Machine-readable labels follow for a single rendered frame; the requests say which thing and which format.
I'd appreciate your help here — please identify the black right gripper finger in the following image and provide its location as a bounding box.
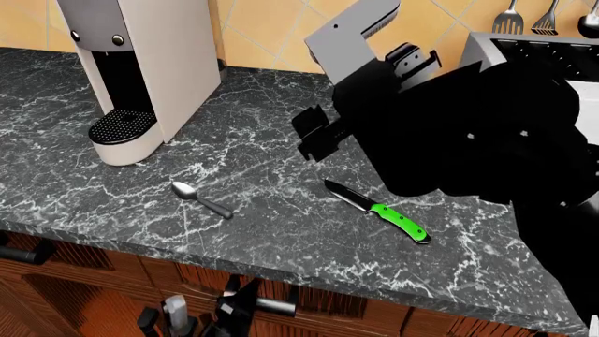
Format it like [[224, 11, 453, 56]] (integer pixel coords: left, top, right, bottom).
[[385, 42, 443, 90], [291, 104, 350, 163]]

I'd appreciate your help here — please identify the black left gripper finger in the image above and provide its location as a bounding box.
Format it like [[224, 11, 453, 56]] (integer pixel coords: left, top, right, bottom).
[[213, 276, 263, 337], [136, 306, 164, 337]]

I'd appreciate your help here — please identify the wooden drawer front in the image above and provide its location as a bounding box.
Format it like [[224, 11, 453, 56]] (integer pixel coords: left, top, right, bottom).
[[138, 256, 416, 337], [404, 303, 589, 337], [0, 229, 155, 295]]

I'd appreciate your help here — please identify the hanging slotted metal spatula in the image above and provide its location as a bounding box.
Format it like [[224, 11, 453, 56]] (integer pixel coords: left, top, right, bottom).
[[490, 0, 525, 35]]

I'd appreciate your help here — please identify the metal spoon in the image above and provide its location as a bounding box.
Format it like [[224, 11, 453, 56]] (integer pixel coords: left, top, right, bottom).
[[170, 180, 235, 221]]

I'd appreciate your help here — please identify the hanging slotted metal turner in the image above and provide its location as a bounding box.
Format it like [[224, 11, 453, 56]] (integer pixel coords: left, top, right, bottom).
[[530, 0, 561, 37]]

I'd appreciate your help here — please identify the white capsule coffee machine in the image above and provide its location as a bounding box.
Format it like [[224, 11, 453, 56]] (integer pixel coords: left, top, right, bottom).
[[55, 0, 223, 168]]

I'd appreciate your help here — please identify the hanging black ladle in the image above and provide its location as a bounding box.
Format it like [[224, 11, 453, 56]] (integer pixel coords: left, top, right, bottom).
[[577, 0, 599, 39]]

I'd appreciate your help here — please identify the grey left gripper camera box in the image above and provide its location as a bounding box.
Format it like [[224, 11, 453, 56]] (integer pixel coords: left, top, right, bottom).
[[160, 294, 190, 335]]

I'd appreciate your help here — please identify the grey gripper camera box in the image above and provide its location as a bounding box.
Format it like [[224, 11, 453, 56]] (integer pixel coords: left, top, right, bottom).
[[303, 0, 402, 86], [160, 294, 190, 335]]

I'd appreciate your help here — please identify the black drawer handle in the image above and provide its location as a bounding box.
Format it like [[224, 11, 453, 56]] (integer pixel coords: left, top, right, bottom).
[[223, 274, 301, 319], [0, 232, 55, 267]]

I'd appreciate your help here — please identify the grey right gripper camera box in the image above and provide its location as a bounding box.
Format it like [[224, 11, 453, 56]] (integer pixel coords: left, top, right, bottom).
[[303, 0, 402, 86]]

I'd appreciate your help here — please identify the green handled knife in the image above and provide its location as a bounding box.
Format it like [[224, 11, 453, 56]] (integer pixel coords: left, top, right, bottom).
[[323, 178, 432, 244]]

